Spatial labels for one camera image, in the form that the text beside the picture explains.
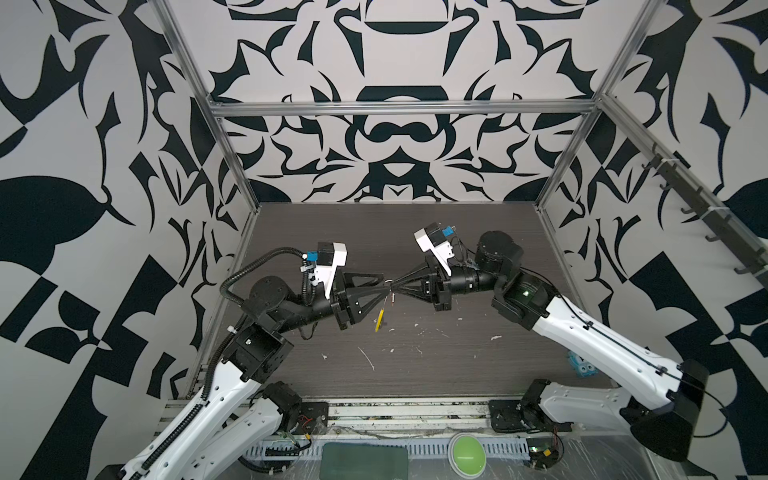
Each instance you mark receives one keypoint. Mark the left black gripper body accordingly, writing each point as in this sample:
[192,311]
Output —
[336,306]

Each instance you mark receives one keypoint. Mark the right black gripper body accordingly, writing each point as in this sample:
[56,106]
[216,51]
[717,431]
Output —
[445,296]

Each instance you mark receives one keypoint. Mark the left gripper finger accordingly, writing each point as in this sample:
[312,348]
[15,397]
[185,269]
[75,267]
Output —
[361,280]
[364,301]

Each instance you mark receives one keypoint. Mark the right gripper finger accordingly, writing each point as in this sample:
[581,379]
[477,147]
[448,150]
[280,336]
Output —
[414,292]
[413,280]

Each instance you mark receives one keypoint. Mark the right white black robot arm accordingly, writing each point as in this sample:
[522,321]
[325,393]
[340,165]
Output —
[656,400]

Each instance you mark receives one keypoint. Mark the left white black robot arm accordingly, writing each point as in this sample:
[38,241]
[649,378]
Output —
[237,405]

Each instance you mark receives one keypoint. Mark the dark green pad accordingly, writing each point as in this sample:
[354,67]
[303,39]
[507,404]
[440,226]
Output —
[363,461]

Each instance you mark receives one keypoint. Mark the blue connector block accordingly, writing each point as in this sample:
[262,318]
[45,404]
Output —
[582,367]

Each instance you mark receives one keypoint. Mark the green round button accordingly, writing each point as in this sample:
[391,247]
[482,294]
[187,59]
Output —
[467,456]

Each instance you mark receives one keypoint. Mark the small circuit board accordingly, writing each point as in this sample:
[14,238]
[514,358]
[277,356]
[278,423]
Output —
[544,454]

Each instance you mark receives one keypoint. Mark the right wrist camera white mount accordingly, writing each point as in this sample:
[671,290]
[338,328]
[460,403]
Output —
[436,239]

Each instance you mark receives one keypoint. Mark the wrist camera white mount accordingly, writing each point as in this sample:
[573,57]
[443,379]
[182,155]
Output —
[436,239]
[320,265]

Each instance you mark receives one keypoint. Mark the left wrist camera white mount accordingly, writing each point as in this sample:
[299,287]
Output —
[320,265]

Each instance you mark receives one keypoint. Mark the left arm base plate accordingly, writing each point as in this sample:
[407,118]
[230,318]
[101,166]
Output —
[306,417]

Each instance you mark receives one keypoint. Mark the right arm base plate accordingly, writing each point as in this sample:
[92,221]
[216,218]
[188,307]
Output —
[518,416]

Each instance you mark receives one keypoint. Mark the black wall hook rack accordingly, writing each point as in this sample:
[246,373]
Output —
[701,204]

